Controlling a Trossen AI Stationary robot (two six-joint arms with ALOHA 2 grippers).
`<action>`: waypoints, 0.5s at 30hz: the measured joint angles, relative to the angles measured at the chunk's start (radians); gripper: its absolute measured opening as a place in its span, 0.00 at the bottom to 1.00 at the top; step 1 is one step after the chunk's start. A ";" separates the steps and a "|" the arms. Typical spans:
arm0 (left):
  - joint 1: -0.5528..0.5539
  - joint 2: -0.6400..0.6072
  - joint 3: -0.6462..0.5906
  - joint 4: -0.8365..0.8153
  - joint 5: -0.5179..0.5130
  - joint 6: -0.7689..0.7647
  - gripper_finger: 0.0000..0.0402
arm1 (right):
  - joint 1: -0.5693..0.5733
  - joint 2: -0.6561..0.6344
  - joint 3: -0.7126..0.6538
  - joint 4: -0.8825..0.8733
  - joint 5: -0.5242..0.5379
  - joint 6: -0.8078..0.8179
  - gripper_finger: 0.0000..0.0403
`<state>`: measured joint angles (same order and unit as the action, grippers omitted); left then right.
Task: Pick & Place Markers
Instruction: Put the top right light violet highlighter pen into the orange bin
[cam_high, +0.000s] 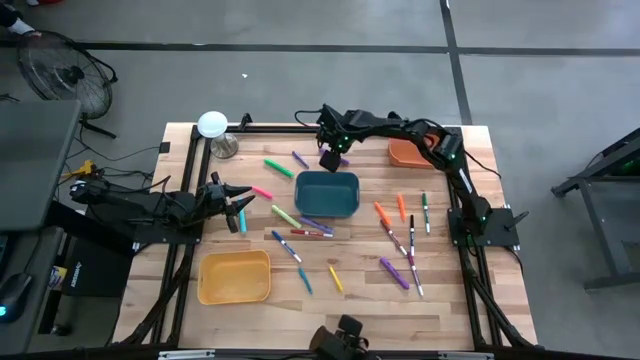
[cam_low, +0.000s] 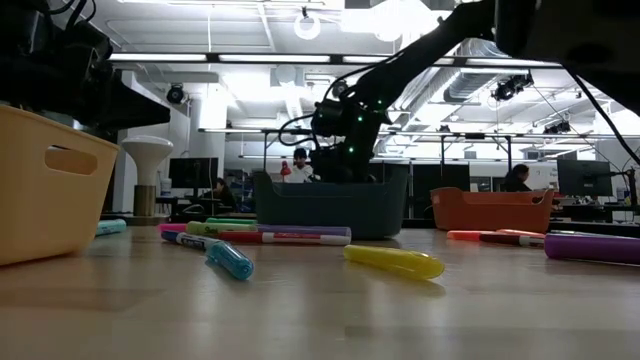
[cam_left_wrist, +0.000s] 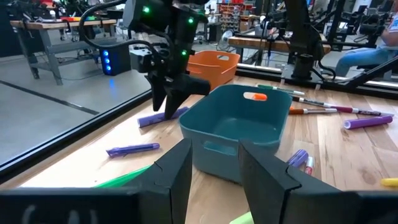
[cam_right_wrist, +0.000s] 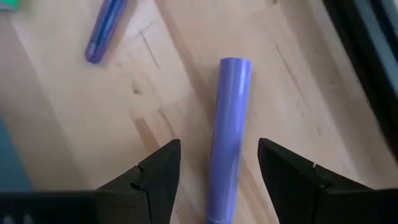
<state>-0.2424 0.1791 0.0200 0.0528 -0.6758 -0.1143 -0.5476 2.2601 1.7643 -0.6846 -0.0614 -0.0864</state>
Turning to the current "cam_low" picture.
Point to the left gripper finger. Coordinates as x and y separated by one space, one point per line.
145 107

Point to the lavender highlighter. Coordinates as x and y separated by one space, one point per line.
305 230

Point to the yellow highlighter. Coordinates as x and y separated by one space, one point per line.
395 261

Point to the red dry-erase marker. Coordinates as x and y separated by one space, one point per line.
240 237

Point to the pink highlighter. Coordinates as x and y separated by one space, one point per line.
172 228

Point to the light blue highlighter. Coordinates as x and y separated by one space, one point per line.
230 260
111 227

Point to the light green highlighter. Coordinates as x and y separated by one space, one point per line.
220 228

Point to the orange highlighter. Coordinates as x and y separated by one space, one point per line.
462 235

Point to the brown dry-erase marker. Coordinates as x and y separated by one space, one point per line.
505 240

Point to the black dry-erase marker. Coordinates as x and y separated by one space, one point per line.
575 232

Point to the purple highlighter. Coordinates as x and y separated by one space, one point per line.
590 248

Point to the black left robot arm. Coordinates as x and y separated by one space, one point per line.
20 60

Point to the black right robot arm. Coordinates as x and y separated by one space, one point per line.
425 50

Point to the person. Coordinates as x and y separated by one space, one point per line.
301 172
222 192
517 180

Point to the white dome lamp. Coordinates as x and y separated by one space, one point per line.
147 155

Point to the teal plastic bin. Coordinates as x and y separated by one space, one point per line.
325 215

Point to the red desk object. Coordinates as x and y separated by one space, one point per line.
285 170

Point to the black computer monitor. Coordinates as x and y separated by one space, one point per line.
584 177
192 172

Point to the blue dry-erase marker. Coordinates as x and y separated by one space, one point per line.
190 241

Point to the yellow plastic bin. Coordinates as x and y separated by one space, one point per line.
30 210

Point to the orange plastic bin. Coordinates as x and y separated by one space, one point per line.
490 215

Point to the black ceiling camera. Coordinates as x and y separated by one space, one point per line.
340 88
175 93

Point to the black aluminium table frame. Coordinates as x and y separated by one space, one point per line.
419 223

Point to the silver ventilation duct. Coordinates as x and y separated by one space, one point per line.
467 82

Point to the black workcell frame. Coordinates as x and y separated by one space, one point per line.
509 150

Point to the black camera rig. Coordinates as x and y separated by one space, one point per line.
512 86
557 127

